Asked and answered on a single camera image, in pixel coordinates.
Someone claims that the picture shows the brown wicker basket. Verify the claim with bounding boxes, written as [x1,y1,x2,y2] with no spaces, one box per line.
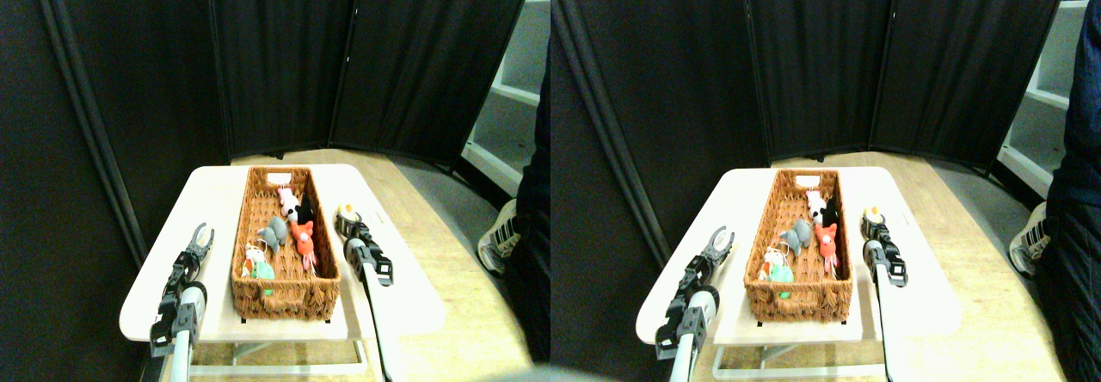
[230,166,342,323]
[744,169,855,323]

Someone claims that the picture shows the white shelf unit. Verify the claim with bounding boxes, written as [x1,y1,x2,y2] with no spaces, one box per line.
[998,0,1089,195]
[461,0,551,198]

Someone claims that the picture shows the grey plush toy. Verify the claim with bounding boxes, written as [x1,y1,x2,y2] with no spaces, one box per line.
[778,219,812,256]
[258,217,290,252]

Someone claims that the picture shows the black curtain stand pole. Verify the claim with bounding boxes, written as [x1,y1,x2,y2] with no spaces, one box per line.
[867,0,904,154]
[550,0,674,268]
[328,0,366,152]
[741,0,773,164]
[31,0,147,268]
[205,0,235,161]

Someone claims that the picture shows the person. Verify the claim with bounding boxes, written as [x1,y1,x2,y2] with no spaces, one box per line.
[516,42,551,215]
[1045,0,1101,215]

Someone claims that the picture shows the tan and white plush toy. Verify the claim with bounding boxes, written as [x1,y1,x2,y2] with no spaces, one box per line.
[241,243,268,278]
[759,246,785,281]

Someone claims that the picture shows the low white table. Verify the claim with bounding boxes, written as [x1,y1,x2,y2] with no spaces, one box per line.
[636,167,963,379]
[119,164,446,377]

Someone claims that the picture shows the orange plush toy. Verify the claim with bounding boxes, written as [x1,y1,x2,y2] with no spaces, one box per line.
[814,223,840,275]
[288,220,319,275]

